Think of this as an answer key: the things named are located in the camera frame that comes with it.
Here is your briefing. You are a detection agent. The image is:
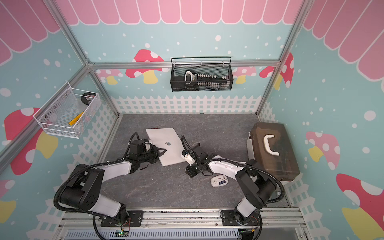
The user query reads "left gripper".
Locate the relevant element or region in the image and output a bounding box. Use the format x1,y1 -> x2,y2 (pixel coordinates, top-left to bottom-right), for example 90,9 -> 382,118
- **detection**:
138,145 -> 167,164

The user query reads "silver laptop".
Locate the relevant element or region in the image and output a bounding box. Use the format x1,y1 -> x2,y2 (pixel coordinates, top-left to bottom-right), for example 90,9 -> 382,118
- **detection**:
146,128 -> 185,167

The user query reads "white wireless mouse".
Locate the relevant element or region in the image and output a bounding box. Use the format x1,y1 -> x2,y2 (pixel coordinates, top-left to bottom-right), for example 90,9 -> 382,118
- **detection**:
210,175 -> 228,188

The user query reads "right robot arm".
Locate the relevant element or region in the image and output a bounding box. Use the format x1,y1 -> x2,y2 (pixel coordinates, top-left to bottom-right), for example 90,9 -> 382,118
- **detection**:
181,136 -> 285,226

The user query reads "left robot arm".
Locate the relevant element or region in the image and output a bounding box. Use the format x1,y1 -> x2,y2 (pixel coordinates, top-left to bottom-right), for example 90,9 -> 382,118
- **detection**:
53,133 -> 167,226

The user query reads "brown lidded storage box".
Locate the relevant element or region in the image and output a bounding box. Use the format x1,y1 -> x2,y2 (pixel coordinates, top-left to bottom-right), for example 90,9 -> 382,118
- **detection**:
247,122 -> 300,185

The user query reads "socket bit set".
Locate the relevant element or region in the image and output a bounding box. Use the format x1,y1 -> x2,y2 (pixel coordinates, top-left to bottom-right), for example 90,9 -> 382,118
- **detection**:
184,71 -> 232,91

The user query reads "black tape roll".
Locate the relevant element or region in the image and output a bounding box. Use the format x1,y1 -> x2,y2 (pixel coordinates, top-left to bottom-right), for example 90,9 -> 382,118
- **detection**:
81,92 -> 97,105

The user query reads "yellow utility knife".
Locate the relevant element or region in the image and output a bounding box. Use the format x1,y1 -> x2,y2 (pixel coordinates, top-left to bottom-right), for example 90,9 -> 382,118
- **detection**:
69,112 -> 84,126

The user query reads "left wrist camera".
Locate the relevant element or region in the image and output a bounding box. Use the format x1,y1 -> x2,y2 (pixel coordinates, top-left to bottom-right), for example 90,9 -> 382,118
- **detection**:
130,140 -> 151,155

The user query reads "black wire wall basket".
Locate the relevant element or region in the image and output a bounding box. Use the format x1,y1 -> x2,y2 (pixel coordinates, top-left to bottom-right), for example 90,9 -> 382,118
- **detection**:
170,57 -> 234,92

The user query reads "white wire wall basket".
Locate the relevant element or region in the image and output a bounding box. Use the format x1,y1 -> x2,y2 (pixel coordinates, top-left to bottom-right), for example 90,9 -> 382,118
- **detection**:
34,83 -> 101,139

